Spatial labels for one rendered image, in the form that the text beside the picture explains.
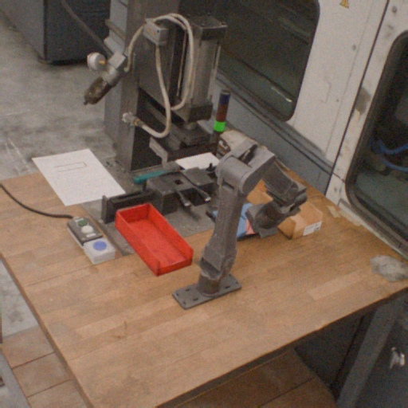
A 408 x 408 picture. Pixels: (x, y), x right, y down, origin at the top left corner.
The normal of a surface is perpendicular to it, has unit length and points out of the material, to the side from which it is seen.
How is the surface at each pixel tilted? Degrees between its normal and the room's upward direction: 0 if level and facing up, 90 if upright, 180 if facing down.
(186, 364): 0
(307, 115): 90
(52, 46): 90
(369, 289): 0
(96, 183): 0
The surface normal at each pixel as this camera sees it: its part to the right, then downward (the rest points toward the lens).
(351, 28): -0.85, 0.20
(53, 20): 0.51, 0.56
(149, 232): 0.15, -0.80
